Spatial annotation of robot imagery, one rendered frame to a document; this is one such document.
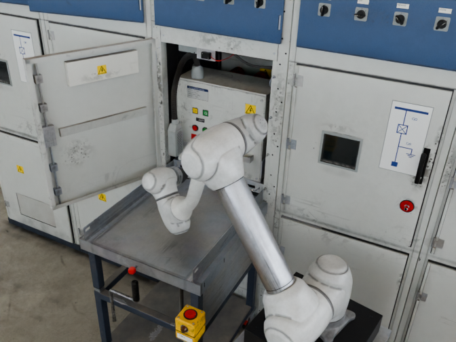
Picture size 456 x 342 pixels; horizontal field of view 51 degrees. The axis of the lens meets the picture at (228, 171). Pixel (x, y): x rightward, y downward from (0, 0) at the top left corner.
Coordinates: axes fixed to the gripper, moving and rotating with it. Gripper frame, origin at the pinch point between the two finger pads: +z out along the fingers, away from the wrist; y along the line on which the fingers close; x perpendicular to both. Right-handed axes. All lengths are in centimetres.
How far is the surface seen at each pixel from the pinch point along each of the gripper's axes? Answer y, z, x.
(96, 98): -48, -21, 25
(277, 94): 31, 3, 43
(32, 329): -80, -12, -113
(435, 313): 118, 32, -42
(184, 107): -19.8, 13.2, 27.2
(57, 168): -56, -33, -9
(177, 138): -18.8, 8.9, 11.3
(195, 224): 8.6, -9.6, -22.7
